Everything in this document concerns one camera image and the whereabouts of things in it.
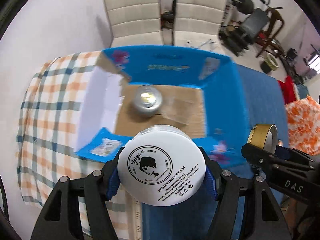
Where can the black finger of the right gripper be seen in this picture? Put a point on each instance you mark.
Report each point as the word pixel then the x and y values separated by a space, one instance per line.
pixel 285 157

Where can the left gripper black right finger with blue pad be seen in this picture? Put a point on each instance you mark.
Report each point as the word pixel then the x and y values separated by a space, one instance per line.
pixel 244 206

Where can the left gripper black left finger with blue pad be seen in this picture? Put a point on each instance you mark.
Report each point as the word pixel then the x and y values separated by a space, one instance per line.
pixel 60 215

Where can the white purifying cream jar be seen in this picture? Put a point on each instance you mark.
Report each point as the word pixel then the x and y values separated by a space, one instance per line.
pixel 161 166

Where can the orange white floral cushion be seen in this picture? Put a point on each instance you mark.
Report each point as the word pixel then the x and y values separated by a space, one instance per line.
pixel 303 125

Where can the red cloth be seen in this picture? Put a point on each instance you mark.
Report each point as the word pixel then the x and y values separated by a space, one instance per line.
pixel 287 89

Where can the plaid and blue table cloth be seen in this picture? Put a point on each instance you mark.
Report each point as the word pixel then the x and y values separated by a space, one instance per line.
pixel 49 117

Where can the green waste bin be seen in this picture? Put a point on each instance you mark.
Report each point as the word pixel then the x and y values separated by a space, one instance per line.
pixel 269 64

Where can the silver metal tin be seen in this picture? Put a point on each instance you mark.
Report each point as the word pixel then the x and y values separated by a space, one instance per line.
pixel 147 101

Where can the blue cardboard box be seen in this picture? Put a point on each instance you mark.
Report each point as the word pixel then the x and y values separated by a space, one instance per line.
pixel 135 87

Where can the brown wooden chair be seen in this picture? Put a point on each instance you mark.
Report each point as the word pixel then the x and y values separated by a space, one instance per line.
pixel 265 37

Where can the black weight bench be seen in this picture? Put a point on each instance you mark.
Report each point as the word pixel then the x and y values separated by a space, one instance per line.
pixel 236 38

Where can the right white padded chair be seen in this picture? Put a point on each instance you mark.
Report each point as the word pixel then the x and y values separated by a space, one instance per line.
pixel 198 21

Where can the white padded chair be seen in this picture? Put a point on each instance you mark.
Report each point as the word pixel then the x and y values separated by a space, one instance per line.
pixel 198 21
pixel 134 22

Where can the left white padded chair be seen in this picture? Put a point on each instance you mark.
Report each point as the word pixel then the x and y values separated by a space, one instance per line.
pixel 134 22

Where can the wire clothes hangers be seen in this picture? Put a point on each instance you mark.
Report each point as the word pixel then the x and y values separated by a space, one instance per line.
pixel 209 45

